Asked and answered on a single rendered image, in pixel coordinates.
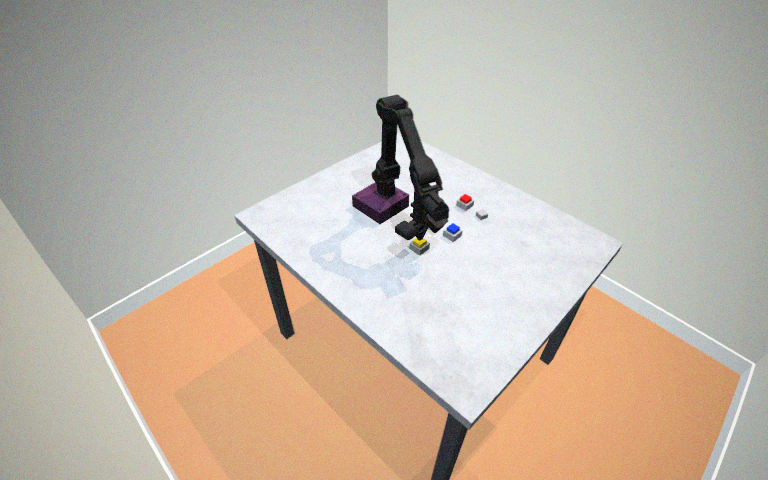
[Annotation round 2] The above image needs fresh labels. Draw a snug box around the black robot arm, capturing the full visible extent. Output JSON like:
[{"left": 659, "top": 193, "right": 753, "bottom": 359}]
[{"left": 371, "top": 94, "right": 450, "bottom": 233}]

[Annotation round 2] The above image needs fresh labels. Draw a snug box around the blue button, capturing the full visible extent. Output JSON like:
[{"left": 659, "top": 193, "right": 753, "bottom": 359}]
[{"left": 443, "top": 223, "right": 463, "bottom": 242}]

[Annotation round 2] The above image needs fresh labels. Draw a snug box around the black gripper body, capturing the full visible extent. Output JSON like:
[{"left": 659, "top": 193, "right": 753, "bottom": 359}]
[{"left": 395, "top": 202, "right": 426, "bottom": 240}]

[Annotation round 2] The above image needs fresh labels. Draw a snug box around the red button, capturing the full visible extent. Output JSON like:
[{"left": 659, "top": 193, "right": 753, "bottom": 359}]
[{"left": 456, "top": 194, "right": 474, "bottom": 211}]

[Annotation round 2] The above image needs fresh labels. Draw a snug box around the yellow button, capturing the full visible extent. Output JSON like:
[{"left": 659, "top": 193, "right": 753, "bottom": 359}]
[{"left": 409, "top": 238, "right": 430, "bottom": 256}]

